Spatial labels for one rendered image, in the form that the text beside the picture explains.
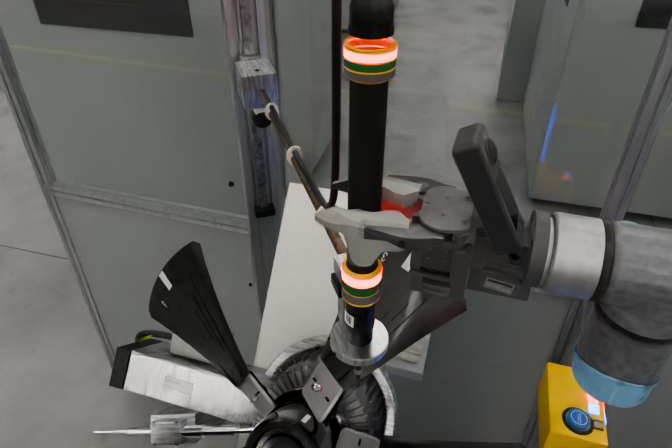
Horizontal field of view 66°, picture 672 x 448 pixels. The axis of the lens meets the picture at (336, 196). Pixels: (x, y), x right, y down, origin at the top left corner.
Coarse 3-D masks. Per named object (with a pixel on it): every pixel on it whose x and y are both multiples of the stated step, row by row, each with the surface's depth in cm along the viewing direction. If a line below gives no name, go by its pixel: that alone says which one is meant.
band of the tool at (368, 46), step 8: (344, 40) 42; (352, 40) 43; (360, 40) 43; (368, 40) 44; (376, 40) 43; (384, 40) 43; (392, 40) 42; (352, 48) 40; (360, 48) 44; (368, 48) 44; (376, 48) 44; (384, 48) 43; (392, 48) 40; (344, 56) 42; (368, 64) 40; (376, 64) 40; (360, 72) 41; (384, 72) 41; (352, 80) 42
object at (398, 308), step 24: (384, 288) 80; (408, 288) 77; (432, 288) 75; (384, 312) 77; (408, 312) 75; (432, 312) 73; (456, 312) 72; (408, 336) 73; (336, 360) 79; (384, 360) 73
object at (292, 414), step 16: (288, 400) 85; (304, 400) 84; (272, 416) 75; (288, 416) 74; (304, 416) 76; (336, 416) 83; (256, 432) 74; (272, 432) 75; (288, 432) 74; (304, 432) 73; (320, 432) 75; (336, 432) 82
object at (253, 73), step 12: (240, 60) 107; (252, 60) 107; (264, 60) 107; (240, 72) 101; (252, 72) 101; (264, 72) 101; (240, 84) 103; (252, 84) 101; (264, 84) 102; (276, 84) 102; (240, 96) 107; (252, 96) 102; (276, 96) 104; (252, 108) 103
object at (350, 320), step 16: (352, 0) 39; (368, 0) 38; (384, 0) 38; (352, 16) 40; (368, 16) 39; (384, 16) 39; (352, 32) 40; (368, 32) 39; (384, 32) 39; (352, 320) 58; (368, 320) 58; (352, 336) 60; (368, 336) 60
